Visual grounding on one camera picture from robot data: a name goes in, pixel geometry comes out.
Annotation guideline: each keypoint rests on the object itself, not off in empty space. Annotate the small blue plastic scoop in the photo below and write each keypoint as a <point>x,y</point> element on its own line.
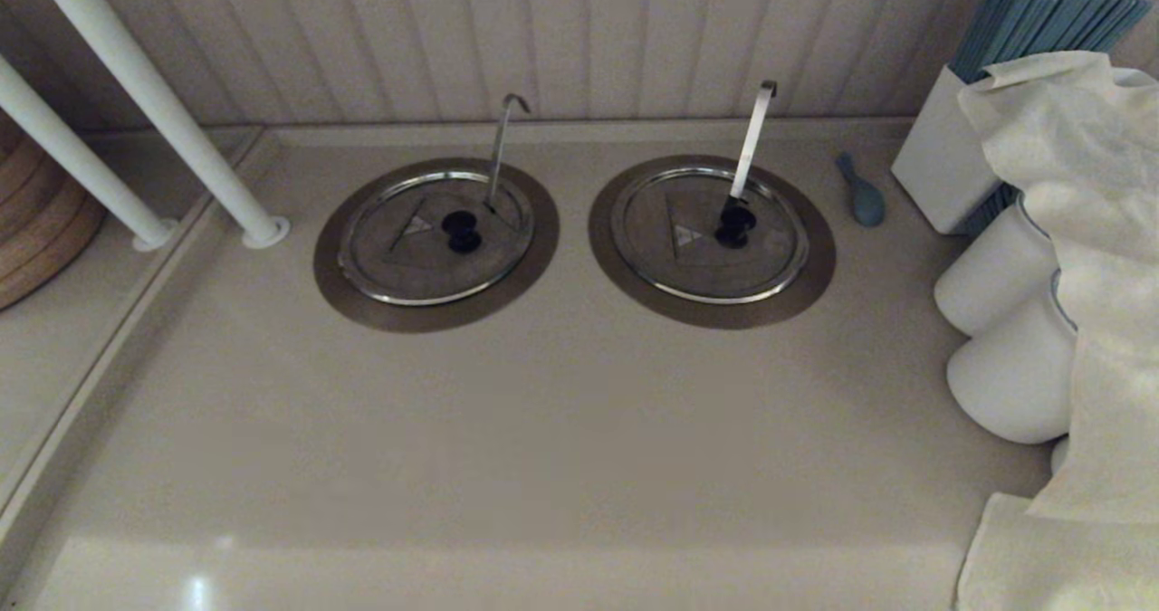
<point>865,204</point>

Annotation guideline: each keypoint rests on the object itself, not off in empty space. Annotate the white box holder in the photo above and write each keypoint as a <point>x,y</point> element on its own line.
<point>942,158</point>

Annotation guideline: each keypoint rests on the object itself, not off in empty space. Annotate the white jar blue rim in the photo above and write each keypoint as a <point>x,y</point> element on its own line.
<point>1014,385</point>
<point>991,276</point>

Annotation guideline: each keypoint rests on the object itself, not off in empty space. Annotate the white cloth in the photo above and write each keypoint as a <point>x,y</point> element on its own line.
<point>1105,231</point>

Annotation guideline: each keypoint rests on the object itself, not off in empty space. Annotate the wooden round basket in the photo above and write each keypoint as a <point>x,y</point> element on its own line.
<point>36,231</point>

